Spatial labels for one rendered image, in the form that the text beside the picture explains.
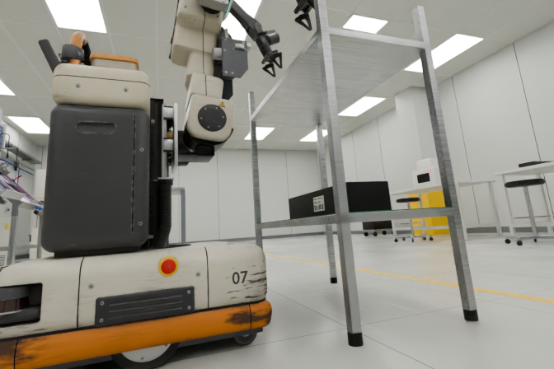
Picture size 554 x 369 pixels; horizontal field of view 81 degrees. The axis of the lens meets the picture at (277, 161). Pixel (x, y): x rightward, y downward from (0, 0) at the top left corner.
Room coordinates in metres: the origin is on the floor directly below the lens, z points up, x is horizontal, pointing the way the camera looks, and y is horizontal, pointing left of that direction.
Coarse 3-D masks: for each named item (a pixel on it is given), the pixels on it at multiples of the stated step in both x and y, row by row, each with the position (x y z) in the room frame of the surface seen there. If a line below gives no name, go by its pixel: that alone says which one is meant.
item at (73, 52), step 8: (40, 40) 0.91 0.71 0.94; (48, 40) 0.92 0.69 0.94; (40, 48) 0.92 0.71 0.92; (48, 48) 0.92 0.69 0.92; (64, 48) 0.90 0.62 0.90; (72, 48) 0.90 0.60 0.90; (80, 48) 0.92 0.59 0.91; (48, 56) 0.92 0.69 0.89; (56, 56) 0.93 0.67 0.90; (64, 56) 0.90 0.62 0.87; (72, 56) 0.90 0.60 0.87; (80, 56) 0.92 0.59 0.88; (56, 64) 0.93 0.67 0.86
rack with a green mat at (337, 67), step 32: (320, 0) 0.94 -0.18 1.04; (320, 32) 0.95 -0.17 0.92; (352, 32) 0.98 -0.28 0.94; (416, 32) 1.11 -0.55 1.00; (320, 64) 0.97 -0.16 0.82; (352, 64) 1.17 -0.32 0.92; (384, 64) 1.19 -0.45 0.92; (288, 96) 1.44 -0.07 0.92; (320, 96) 1.47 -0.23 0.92; (352, 96) 1.50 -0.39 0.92; (320, 128) 1.91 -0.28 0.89; (256, 160) 1.76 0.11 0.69; (320, 160) 1.91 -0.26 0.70; (448, 160) 1.09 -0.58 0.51; (256, 192) 1.76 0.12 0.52; (448, 192) 1.09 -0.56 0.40; (256, 224) 1.75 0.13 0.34; (288, 224) 1.32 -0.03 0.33; (320, 224) 1.06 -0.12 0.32; (448, 224) 1.11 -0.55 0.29; (352, 256) 0.95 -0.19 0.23; (352, 288) 0.94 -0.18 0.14; (352, 320) 0.94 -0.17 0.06
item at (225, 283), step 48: (0, 288) 0.76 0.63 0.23; (48, 288) 0.78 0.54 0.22; (96, 288) 0.82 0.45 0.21; (144, 288) 0.86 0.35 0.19; (192, 288) 0.90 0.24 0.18; (240, 288) 0.95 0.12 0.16; (0, 336) 0.76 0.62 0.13; (48, 336) 0.79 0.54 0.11; (96, 336) 0.82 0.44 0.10; (144, 336) 0.85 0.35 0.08; (192, 336) 0.90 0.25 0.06
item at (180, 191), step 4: (172, 188) 3.31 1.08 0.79; (176, 188) 3.32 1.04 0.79; (180, 188) 3.33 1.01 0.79; (184, 188) 3.34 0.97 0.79; (172, 192) 3.48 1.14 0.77; (176, 192) 3.51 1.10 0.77; (180, 192) 3.53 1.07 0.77; (184, 192) 3.34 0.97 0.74; (184, 196) 3.34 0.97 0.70; (184, 200) 3.34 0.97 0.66; (184, 204) 3.34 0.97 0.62; (184, 208) 3.34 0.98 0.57; (184, 212) 3.34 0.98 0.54; (184, 216) 3.34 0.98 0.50; (184, 220) 3.34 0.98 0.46; (184, 224) 3.34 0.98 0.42; (184, 228) 3.34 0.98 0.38; (184, 232) 3.34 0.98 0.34; (184, 236) 3.34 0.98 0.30; (184, 240) 3.34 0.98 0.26
